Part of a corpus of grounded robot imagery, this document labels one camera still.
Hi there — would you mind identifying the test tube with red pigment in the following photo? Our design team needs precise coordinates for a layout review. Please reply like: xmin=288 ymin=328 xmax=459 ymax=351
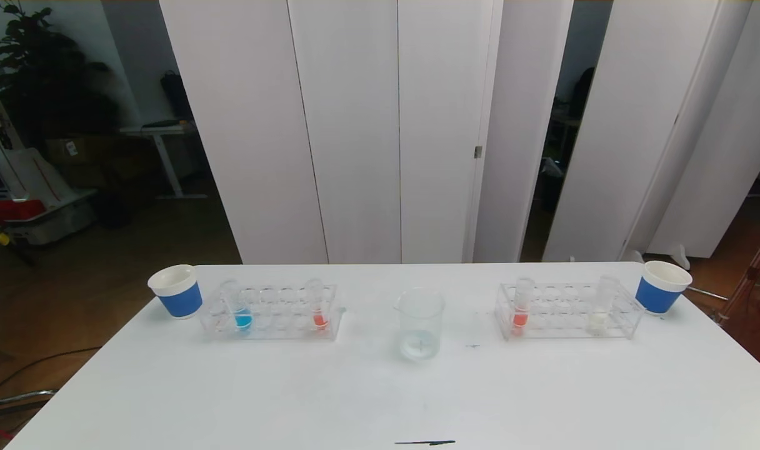
xmin=304 ymin=278 xmax=329 ymax=332
xmin=513 ymin=277 xmax=536 ymax=335

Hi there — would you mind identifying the red plastic bin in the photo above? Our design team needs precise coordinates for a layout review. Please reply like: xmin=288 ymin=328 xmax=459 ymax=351
xmin=0 ymin=199 xmax=46 ymax=223

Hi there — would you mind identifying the dark green potted plant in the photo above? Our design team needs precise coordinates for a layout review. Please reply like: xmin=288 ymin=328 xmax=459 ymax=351
xmin=0 ymin=0 xmax=119 ymax=151

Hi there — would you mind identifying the test tube with blue pigment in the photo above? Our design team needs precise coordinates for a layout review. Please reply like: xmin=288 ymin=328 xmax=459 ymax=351
xmin=220 ymin=279 xmax=254 ymax=334

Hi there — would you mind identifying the metal frame stand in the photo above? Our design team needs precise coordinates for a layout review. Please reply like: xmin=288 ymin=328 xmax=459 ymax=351
xmin=717 ymin=216 xmax=760 ymax=326

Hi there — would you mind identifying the clear glass beaker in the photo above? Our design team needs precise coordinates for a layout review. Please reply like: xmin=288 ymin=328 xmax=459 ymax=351
xmin=394 ymin=287 xmax=447 ymax=361

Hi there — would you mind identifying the black floor cable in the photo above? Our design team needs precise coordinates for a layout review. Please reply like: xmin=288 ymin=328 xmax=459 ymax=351
xmin=0 ymin=346 xmax=103 ymax=401

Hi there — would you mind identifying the blue paper cup white rim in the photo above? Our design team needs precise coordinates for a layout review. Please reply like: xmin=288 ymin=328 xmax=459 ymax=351
xmin=147 ymin=264 xmax=203 ymax=319
xmin=635 ymin=261 xmax=693 ymax=315

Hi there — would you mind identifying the white folding screen panel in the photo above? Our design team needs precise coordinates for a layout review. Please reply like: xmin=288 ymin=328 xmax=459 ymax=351
xmin=158 ymin=0 xmax=329 ymax=264
xmin=542 ymin=0 xmax=722 ymax=262
xmin=286 ymin=0 xmax=403 ymax=264
xmin=624 ymin=0 xmax=760 ymax=259
xmin=472 ymin=0 xmax=575 ymax=263
xmin=397 ymin=0 xmax=504 ymax=263

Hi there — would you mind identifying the chrome chair leg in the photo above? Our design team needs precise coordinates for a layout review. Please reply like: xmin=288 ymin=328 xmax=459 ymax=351
xmin=0 ymin=389 xmax=57 ymax=413

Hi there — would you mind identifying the white panel with red stripe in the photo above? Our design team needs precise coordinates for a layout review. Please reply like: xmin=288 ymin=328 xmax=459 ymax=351
xmin=5 ymin=146 xmax=98 ymax=210

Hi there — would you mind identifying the grey plastic crate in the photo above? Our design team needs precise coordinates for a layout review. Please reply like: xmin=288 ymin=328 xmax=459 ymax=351
xmin=8 ymin=203 xmax=98 ymax=246

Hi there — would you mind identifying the test tube with white pigment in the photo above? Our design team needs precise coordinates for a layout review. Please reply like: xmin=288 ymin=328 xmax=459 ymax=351
xmin=589 ymin=275 xmax=623 ymax=335

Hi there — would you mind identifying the white office desk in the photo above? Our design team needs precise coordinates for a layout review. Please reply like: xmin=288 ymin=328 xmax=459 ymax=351
xmin=119 ymin=119 xmax=209 ymax=201

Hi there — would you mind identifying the white screen foot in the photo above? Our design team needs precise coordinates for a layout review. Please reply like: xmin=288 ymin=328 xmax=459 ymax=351
xmin=622 ymin=244 xmax=691 ymax=271

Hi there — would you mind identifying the brown cardboard box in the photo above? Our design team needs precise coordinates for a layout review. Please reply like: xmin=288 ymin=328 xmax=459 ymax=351
xmin=44 ymin=133 xmax=109 ymax=168

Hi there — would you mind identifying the clear plastic test tube rack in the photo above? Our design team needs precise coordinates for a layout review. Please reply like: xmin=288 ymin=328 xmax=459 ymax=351
xmin=199 ymin=283 xmax=346 ymax=342
xmin=495 ymin=281 xmax=647 ymax=341

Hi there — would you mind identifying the black backpack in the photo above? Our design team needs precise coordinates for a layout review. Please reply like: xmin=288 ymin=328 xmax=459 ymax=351
xmin=160 ymin=69 xmax=194 ymax=123

